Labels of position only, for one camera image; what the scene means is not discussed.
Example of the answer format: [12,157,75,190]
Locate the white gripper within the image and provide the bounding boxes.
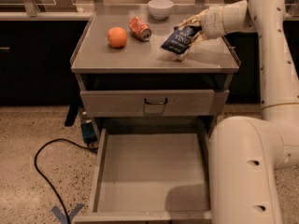
[178,0,253,50]

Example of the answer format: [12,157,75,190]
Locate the blue chip bag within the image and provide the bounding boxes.
[161,26,202,58]

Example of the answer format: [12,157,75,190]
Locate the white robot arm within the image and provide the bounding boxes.
[181,0,299,224]

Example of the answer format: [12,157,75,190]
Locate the grey drawer cabinet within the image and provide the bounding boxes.
[71,5,239,133]

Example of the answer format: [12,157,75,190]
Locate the closed top drawer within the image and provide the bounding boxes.
[80,90,229,117]

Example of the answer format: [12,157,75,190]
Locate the open middle drawer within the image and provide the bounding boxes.
[74,129,211,224]

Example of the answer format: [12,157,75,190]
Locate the dark back counter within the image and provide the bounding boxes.
[0,3,299,107]

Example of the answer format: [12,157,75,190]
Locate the white bowl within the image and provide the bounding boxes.
[148,0,174,20]

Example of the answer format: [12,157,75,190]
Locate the orange soda can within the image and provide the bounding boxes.
[129,17,151,41]

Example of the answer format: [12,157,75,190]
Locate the orange fruit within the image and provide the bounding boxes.
[107,27,127,49]

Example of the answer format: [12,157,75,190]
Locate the blue power box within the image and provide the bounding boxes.
[80,120,97,144]

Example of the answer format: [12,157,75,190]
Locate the blue tape cross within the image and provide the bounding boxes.
[51,203,84,224]

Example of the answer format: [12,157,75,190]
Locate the black drawer handle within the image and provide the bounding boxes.
[144,98,168,105]

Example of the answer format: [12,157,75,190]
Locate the black cable left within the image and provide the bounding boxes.
[33,138,99,224]

